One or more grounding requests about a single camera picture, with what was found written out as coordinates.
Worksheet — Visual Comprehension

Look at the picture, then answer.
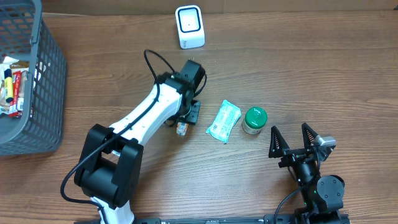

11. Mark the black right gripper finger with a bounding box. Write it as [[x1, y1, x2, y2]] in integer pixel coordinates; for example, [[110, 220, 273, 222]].
[[269, 126, 290, 158], [302, 123, 318, 149]]

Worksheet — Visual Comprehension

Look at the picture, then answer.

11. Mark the orange snack packet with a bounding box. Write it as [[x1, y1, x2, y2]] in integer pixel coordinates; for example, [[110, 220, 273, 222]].
[[176, 122, 189, 136]]

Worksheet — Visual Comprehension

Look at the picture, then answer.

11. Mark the teal white tissue pack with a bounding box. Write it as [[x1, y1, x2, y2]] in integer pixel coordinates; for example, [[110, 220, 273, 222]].
[[206, 100, 241, 144]]

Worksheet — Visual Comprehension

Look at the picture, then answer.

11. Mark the grey plastic mesh basket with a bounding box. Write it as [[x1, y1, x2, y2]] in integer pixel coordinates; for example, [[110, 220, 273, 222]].
[[1, 0, 67, 156]]

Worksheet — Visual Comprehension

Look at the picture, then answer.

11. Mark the red white snack bar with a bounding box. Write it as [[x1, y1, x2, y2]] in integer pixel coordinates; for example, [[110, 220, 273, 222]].
[[9, 71, 22, 117]]

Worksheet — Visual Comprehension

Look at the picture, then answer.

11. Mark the yellow glue stick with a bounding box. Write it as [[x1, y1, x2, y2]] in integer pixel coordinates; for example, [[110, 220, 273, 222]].
[[4, 68, 14, 103]]

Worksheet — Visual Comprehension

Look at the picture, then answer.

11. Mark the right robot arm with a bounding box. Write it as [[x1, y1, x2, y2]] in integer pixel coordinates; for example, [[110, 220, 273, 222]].
[[267, 123, 350, 223]]

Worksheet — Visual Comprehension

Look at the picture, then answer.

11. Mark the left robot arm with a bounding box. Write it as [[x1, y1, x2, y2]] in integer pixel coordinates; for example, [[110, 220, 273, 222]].
[[74, 60, 206, 223]]

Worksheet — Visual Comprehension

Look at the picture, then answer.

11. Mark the white barcode scanner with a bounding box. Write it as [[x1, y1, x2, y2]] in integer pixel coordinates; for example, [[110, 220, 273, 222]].
[[175, 5, 205, 49]]

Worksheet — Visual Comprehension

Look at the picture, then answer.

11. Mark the grey tape roll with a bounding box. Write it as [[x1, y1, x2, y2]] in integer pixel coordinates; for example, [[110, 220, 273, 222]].
[[242, 107, 268, 134]]

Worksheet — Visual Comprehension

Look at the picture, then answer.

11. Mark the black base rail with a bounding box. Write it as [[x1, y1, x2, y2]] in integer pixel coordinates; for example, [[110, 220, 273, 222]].
[[74, 215, 351, 224]]

